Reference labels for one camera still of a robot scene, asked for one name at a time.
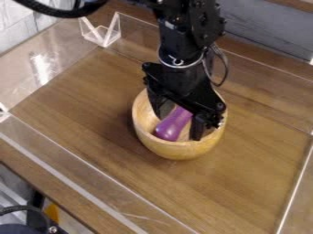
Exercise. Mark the clear acrylic tray wall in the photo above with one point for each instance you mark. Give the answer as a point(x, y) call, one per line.
point(67, 137)

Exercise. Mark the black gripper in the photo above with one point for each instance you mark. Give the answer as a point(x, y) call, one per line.
point(184, 86)

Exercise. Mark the brown wooden bowl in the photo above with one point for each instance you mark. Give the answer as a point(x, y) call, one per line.
point(183, 149)

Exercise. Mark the black clamp with bolt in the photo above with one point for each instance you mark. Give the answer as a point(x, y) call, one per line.
point(49, 227)

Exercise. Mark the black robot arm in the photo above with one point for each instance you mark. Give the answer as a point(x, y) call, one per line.
point(190, 27)

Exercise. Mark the clear acrylic corner bracket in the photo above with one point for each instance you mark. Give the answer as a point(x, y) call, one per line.
point(103, 36)

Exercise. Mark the purple toy eggplant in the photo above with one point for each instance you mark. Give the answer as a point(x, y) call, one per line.
point(170, 127)

